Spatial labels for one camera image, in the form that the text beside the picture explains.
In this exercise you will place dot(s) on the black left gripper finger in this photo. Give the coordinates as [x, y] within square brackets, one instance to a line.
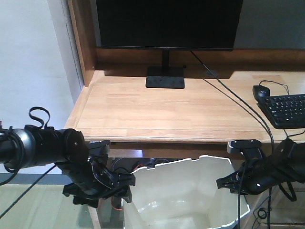
[124, 193]
[121, 180]

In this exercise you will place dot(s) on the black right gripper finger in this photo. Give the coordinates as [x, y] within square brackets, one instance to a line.
[230, 182]

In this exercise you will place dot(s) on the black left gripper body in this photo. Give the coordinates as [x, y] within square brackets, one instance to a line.
[90, 181]

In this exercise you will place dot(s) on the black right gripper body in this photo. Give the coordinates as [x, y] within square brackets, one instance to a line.
[254, 177]

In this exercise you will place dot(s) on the white plastic trash bin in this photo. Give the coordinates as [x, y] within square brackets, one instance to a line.
[184, 195]

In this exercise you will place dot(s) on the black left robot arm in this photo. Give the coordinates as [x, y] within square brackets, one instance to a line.
[41, 145]

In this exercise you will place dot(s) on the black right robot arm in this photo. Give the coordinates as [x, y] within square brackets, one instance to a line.
[290, 158]

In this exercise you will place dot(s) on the black keyboard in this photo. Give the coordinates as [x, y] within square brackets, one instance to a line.
[283, 111]

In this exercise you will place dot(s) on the wooden desk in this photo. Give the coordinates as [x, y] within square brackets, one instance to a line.
[114, 103]

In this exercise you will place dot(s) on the black computer mouse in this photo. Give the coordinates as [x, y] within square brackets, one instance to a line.
[260, 92]

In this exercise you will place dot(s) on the black computer monitor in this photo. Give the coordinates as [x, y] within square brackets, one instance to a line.
[205, 25]

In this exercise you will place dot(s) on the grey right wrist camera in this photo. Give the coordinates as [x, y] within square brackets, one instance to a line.
[250, 149]

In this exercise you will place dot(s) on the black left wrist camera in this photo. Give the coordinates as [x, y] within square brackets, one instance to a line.
[99, 150]

